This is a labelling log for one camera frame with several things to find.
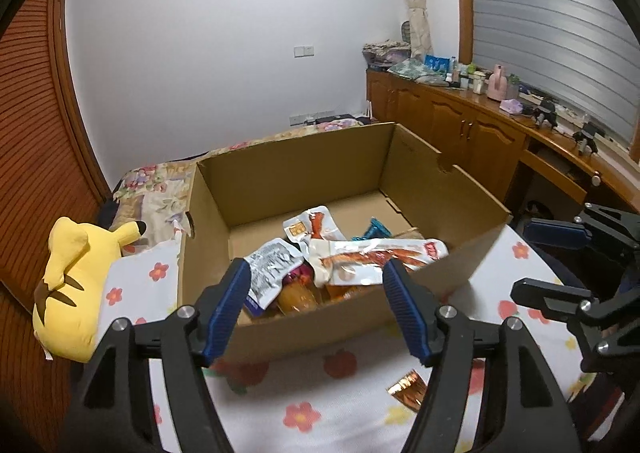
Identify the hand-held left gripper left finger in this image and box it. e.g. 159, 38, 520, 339
60, 257, 253, 453

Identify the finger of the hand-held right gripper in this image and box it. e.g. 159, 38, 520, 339
510, 278, 640, 374
522, 203, 640, 254

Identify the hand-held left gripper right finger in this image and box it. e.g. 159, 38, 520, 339
382, 258, 581, 453

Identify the white blue-stripe snack packet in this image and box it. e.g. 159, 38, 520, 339
243, 239, 306, 310

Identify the chicken leg snack packet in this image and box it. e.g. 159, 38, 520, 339
305, 238, 451, 286

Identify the pink snack packet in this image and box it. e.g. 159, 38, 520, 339
275, 265, 326, 316

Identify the orange foil snack packet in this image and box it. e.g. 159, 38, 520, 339
386, 369, 428, 414

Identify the blue snack packet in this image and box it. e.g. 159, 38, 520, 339
350, 217, 396, 241

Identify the white red-print snack packet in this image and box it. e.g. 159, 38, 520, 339
282, 204, 351, 246

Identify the cardboard box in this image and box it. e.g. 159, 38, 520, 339
177, 122, 513, 364

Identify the black gadget on stand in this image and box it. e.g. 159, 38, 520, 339
530, 100, 560, 130
572, 122, 598, 156

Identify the white floral blanket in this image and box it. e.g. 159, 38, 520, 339
102, 223, 591, 453

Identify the person's dark clothing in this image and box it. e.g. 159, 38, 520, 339
565, 373, 640, 444

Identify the wooden cabinet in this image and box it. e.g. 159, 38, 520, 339
366, 67, 640, 234

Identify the yellow plush toy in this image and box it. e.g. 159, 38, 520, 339
32, 216, 147, 362

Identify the green patterned cloth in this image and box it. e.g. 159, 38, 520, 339
387, 58, 448, 84

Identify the folded cloth pile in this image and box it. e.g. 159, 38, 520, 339
362, 39, 413, 69

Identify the wooden slatted wardrobe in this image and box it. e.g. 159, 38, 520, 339
0, 0, 113, 453

